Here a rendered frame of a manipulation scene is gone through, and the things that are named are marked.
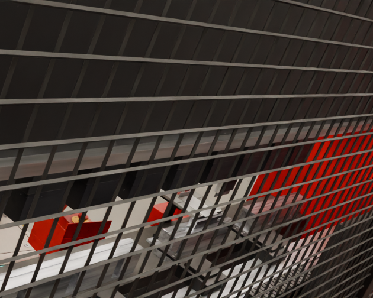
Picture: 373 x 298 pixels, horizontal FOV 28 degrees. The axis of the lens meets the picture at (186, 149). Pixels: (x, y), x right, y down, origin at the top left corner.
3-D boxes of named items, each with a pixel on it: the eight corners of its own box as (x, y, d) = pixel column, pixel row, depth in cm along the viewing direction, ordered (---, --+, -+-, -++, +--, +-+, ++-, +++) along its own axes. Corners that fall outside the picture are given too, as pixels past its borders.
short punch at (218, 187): (225, 192, 264) (236, 169, 261) (230, 195, 263) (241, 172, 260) (211, 196, 256) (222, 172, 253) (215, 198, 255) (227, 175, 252)
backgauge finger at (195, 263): (159, 239, 232) (165, 226, 230) (223, 287, 220) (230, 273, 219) (136, 246, 222) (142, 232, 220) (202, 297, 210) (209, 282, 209)
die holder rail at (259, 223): (288, 209, 334) (296, 191, 331) (298, 216, 332) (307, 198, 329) (232, 226, 293) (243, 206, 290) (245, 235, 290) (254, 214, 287)
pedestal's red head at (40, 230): (70, 237, 279) (86, 197, 274) (95, 262, 270) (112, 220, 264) (26, 241, 264) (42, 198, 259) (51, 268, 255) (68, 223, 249)
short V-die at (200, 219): (216, 216, 271) (220, 209, 270) (223, 220, 269) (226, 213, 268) (187, 224, 254) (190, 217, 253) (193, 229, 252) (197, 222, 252)
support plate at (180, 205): (167, 174, 283) (167, 172, 282) (220, 210, 271) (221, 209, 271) (138, 179, 268) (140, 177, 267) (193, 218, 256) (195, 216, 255)
